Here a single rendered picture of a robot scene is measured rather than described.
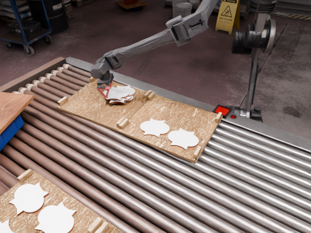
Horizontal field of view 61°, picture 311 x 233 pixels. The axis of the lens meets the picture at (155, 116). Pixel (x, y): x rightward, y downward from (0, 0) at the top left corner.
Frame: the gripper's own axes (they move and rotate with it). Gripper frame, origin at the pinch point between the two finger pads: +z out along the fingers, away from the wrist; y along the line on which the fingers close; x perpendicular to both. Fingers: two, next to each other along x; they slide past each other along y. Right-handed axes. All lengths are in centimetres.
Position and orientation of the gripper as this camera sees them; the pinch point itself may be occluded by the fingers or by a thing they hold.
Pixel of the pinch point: (107, 92)
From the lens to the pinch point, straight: 148.4
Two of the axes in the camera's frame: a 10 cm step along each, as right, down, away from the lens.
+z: 0.2, 7.7, 6.4
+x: 10.0, 0.4, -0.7
